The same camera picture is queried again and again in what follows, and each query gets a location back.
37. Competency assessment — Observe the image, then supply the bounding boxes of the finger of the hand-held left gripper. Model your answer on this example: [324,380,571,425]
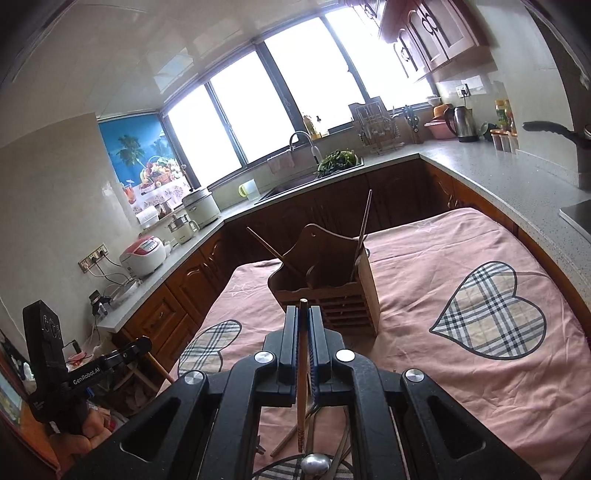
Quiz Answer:
[106,336,153,370]

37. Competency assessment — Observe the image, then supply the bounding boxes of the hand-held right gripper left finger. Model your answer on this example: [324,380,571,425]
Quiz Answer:
[62,305,301,480]

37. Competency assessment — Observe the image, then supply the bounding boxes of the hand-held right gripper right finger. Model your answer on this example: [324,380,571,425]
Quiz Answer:
[308,305,541,480]

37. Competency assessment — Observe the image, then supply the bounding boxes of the wooden utensil holder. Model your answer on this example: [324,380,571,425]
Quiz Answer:
[267,224,382,335]

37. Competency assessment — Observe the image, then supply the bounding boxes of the wooden chopstick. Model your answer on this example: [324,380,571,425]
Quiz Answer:
[269,401,319,459]
[295,298,309,452]
[246,226,303,280]
[351,189,374,282]

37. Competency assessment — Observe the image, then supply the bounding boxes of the person's left hand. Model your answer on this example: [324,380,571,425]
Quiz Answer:
[48,406,123,472]

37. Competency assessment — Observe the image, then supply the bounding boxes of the small black device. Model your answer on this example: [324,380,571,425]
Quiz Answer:
[90,291,114,317]

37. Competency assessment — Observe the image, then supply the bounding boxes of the white shallow dish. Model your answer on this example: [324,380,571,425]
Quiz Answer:
[106,281,139,305]

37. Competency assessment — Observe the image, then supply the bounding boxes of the wooden lower cabinets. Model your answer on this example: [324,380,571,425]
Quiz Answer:
[111,159,522,370]

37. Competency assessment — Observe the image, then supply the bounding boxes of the wooden cabinets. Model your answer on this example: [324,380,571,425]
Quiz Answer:
[342,0,490,84]
[111,159,522,370]

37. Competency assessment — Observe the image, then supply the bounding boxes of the white and red rice cooker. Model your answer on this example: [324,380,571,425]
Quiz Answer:
[119,235,169,278]

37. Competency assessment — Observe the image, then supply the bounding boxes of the metal fork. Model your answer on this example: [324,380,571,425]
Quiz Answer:
[311,401,354,480]

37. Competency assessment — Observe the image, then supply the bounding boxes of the metal spoon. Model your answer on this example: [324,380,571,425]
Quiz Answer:
[299,406,334,477]

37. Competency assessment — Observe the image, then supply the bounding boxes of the pink heart-print tablecloth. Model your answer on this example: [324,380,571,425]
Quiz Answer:
[178,208,591,480]

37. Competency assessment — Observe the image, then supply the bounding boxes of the small white electric kettle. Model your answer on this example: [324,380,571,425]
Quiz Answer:
[167,215,200,245]

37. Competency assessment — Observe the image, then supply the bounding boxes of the white slow cooker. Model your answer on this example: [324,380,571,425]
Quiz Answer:
[181,187,222,229]

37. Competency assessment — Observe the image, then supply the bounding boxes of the kitchen sink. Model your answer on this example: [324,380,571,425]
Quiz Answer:
[253,157,365,206]

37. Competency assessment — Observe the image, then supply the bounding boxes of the white dishcloth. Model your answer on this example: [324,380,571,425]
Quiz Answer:
[268,150,296,174]

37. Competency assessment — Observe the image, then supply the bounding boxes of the green leafy vegetables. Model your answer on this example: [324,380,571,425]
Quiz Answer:
[316,150,360,178]

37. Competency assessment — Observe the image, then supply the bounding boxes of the metal kitchen faucet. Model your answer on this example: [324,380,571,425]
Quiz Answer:
[289,131,324,167]

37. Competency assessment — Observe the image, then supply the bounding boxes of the metal dish rack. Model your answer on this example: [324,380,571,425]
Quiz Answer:
[348,97,400,155]

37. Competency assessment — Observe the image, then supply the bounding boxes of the knife block with knives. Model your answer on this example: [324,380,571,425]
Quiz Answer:
[402,105,423,145]

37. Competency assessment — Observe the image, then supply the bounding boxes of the pink plastic basin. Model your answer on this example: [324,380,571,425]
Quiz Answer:
[424,119,458,139]

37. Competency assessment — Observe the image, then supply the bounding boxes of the kitchen window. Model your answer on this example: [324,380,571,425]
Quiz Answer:
[159,9,435,185]

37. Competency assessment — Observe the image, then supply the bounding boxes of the steel electric kettle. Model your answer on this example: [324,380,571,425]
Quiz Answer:
[450,105,481,143]

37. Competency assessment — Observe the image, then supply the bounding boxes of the white seasoning jar set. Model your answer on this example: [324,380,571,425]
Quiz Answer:
[490,129,520,154]

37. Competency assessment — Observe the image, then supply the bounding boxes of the gas stove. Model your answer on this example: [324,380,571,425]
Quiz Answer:
[558,198,591,236]

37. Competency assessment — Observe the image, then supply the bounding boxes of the black wok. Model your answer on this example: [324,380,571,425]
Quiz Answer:
[522,121,591,151]

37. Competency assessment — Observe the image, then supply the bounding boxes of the wooden upper cabinets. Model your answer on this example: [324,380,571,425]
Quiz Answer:
[342,0,490,84]

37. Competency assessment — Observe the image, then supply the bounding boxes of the dark range hood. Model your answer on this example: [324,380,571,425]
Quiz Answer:
[522,0,591,93]

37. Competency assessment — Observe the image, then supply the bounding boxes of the wall socket with plugs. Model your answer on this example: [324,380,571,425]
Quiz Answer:
[78,244,109,273]

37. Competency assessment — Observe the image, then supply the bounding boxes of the tropical fruit wall poster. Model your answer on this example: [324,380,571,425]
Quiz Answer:
[98,114,192,217]

